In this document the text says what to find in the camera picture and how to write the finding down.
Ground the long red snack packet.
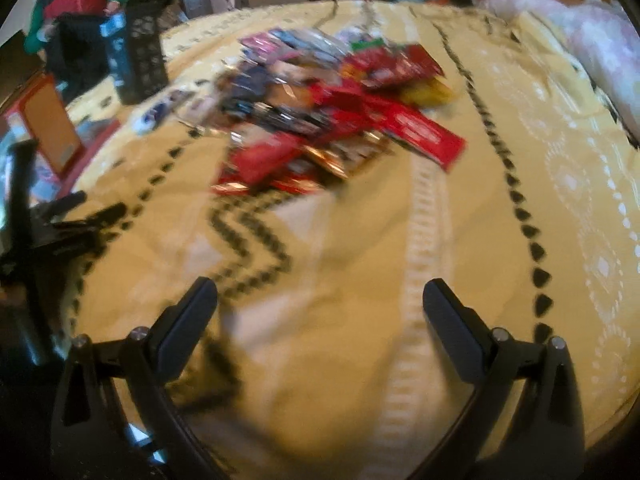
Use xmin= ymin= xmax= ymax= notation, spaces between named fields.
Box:
xmin=363 ymin=98 xmax=466 ymax=172

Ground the red upright carton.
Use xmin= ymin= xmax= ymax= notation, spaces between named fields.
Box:
xmin=1 ymin=73 xmax=85 ymax=180

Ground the black shaver box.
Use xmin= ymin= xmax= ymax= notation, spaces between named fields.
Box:
xmin=100 ymin=2 xmax=168 ymax=105

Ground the yellow patterned bed cover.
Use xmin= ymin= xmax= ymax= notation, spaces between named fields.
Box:
xmin=60 ymin=1 xmax=639 ymax=479

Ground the yellow snack packet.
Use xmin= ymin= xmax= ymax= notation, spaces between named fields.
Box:
xmin=399 ymin=77 xmax=454 ymax=108

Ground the pink floral quilt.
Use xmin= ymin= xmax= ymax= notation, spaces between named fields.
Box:
xmin=474 ymin=0 xmax=639 ymax=141

